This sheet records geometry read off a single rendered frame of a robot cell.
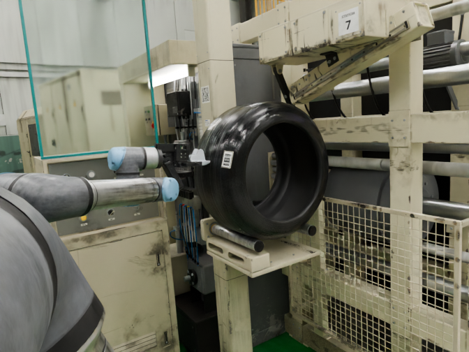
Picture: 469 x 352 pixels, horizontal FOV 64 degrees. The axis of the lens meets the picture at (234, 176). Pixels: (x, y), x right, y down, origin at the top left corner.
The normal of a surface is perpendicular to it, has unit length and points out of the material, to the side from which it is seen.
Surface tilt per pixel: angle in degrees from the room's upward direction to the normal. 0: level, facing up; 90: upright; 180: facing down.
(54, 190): 66
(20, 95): 90
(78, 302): 79
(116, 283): 90
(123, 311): 91
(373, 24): 90
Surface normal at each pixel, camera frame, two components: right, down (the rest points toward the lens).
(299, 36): -0.84, 0.14
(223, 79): 0.54, 0.08
